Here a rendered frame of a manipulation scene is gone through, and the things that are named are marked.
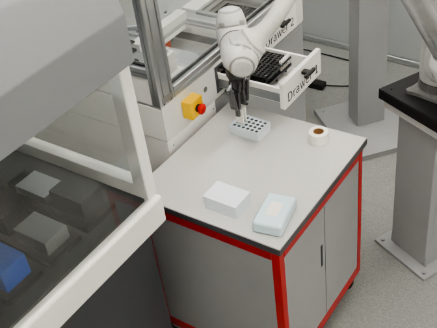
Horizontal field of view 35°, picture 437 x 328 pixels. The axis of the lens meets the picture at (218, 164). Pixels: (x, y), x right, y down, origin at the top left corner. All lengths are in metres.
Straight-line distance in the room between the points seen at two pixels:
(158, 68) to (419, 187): 1.15
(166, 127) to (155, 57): 0.27
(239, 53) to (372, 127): 1.77
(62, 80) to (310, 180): 0.98
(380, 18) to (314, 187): 1.43
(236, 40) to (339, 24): 2.42
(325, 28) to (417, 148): 2.03
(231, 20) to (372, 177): 1.50
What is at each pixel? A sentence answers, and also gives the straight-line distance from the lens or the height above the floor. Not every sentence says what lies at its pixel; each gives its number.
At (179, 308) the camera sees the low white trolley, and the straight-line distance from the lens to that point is 2.68.
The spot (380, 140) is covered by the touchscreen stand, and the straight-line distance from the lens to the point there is 3.69.
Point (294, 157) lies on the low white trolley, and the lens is 2.39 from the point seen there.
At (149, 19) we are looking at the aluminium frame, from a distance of 2.25.
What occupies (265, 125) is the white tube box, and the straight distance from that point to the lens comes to 2.49.
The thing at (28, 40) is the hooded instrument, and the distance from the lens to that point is 1.58.
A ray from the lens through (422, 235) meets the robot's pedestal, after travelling 2.95.
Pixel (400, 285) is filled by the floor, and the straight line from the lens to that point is 3.00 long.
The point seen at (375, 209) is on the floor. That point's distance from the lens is 3.32.
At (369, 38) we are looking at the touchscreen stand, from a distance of 3.53.
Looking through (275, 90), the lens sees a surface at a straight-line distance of 2.52.
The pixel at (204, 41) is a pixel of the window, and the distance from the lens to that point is 2.55.
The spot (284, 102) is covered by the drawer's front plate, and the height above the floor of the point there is 0.85.
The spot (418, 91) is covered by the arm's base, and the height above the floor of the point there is 0.82.
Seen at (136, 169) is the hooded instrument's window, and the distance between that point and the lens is 1.96.
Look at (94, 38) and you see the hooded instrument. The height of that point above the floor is 1.49.
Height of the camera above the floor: 2.22
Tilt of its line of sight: 38 degrees down
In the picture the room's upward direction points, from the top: 8 degrees counter-clockwise
